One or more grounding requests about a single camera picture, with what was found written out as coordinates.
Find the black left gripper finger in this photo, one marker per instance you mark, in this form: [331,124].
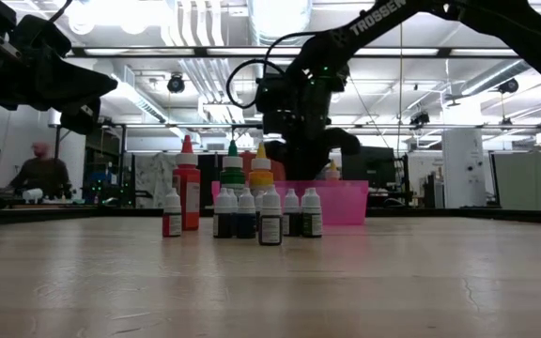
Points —
[78,84]

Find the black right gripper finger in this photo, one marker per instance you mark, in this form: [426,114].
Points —
[305,162]

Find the yellow food coloring bottle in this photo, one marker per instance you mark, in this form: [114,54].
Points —
[332,174]
[261,176]

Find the small green dropper bottle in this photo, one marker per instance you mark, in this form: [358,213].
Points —
[313,220]

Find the small white-capped dropper bottle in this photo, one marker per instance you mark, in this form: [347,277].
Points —
[270,225]
[222,220]
[291,220]

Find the green food coloring bottle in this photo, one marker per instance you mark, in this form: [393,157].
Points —
[232,176]

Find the red-orange food coloring bottle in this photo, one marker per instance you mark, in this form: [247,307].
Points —
[187,188]

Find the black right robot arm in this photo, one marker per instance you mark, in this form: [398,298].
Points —
[510,23]

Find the pink plastic bin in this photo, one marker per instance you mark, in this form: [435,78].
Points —
[345,202]

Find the black monitor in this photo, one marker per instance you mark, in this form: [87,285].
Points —
[369,164]

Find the small blue dropper bottle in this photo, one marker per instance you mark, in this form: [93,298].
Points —
[246,220]

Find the black ceiling spotlight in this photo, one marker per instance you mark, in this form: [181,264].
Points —
[175,83]
[509,86]

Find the person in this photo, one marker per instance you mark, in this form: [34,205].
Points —
[40,176]

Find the small red dropper bottle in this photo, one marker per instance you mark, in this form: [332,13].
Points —
[172,220]

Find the white pillar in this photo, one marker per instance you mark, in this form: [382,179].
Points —
[463,169]

